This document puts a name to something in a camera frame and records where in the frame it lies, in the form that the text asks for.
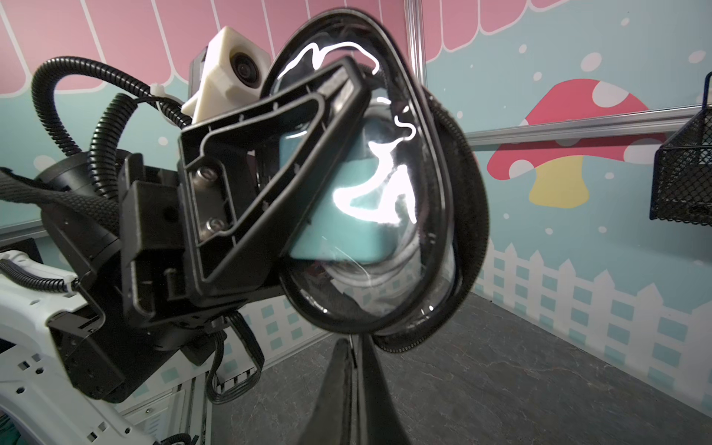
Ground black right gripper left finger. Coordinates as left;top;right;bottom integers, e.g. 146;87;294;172
298;339;353;445

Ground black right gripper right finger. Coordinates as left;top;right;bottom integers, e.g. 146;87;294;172
355;335;411;445

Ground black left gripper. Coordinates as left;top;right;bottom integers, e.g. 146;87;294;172
42;57;371;403

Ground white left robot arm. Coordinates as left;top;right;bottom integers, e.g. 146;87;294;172
1;57;367;444

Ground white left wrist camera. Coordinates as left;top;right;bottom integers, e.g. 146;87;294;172
181;26;271;124

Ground black wire mesh wall basket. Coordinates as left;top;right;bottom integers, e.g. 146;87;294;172
649;74;711;226

